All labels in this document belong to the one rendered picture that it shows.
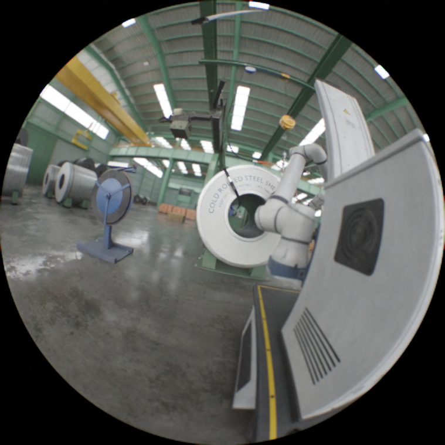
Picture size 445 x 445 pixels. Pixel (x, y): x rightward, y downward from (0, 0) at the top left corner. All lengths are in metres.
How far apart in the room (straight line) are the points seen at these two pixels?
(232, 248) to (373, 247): 1.40
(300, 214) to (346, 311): 0.46
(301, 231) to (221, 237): 1.03
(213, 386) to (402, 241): 0.73
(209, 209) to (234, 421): 1.64
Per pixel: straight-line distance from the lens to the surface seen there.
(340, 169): 0.68
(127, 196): 1.55
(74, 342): 0.85
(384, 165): 0.29
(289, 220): 0.64
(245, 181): 1.56
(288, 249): 0.62
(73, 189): 4.94
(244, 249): 1.53
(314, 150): 1.06
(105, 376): 0.73
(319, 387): 0.34
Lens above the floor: 0.66
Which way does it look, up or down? 1 degrees down
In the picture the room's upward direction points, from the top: 13 degrees clockwise
